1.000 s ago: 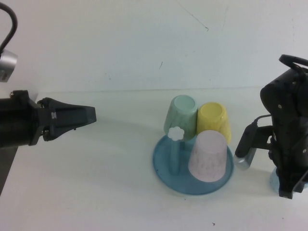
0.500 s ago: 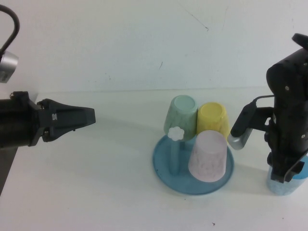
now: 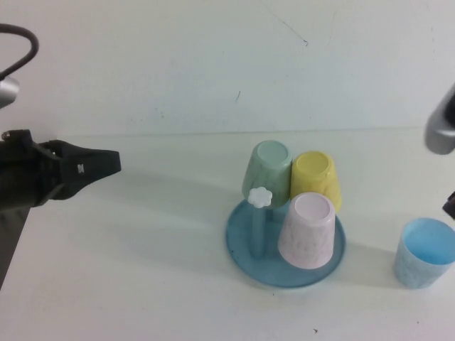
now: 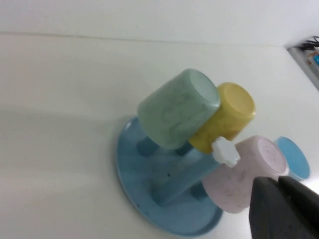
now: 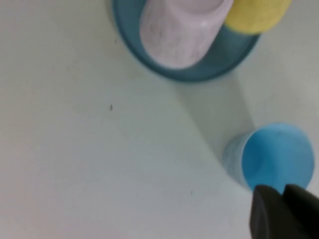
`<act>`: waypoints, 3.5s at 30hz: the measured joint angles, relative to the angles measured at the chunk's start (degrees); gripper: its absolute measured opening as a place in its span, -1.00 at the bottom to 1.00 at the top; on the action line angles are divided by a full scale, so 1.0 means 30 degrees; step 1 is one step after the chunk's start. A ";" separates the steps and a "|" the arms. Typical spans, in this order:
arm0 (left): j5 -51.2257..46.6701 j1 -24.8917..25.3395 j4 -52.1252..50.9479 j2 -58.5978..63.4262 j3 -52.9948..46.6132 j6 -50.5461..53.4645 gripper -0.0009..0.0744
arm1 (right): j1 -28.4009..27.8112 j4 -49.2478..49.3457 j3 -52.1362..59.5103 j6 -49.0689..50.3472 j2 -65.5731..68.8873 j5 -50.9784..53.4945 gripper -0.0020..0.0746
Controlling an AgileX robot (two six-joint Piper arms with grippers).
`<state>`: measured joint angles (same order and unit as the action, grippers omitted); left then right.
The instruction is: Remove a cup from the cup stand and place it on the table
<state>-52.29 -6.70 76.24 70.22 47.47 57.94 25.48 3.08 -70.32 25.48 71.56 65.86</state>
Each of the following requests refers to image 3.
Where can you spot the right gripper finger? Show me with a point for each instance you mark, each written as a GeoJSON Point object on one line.
{"type": "Point", "coordinates": [450, 206]}

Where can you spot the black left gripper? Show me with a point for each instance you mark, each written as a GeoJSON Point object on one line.
{"type": "Point", "coordinates": [25, 177]}

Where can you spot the light blue plastic cup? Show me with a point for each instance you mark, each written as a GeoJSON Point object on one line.
{"type": "Point", "coordinates": [412, 270]}

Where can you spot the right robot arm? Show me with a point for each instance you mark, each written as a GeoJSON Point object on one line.
{"type": "Point", "coordinates": [442, 135]}

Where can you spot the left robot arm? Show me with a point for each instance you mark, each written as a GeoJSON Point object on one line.
{"type": "Point", "coordinates": [7, 92]}

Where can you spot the yellow plastic cup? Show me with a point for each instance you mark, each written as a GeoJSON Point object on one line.
{"type": "Point", "coordinates": [316, 184]}

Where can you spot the light pink plastic cup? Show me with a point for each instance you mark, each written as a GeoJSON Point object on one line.
{"type": "Point", "coordinates": [305, 238]}

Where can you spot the light green plastic cup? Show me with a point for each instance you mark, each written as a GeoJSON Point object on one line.
{"type": "Point", "coordinates": [266, 174]}

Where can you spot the blue round cup stand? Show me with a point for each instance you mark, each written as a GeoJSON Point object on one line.
{"type": "Point", "coordinates": [270, 273]}

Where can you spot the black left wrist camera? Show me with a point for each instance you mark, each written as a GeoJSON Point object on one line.
{"type": "Point", "coordinates": [16, 136]}

